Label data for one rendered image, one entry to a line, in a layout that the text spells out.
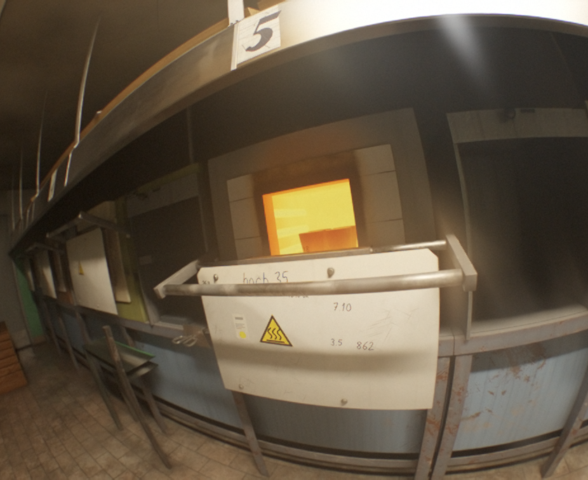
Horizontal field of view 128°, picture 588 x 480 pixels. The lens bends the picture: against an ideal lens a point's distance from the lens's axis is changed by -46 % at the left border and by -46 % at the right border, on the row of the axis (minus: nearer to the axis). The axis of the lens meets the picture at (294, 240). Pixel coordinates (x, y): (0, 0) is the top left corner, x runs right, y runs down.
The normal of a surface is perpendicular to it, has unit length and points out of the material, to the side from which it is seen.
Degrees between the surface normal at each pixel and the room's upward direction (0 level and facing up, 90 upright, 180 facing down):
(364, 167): 90
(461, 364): 90
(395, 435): 90
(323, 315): 90
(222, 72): 80
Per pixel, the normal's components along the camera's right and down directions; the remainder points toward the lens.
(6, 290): 0.91, -0.11
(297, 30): -0.41, -0.07
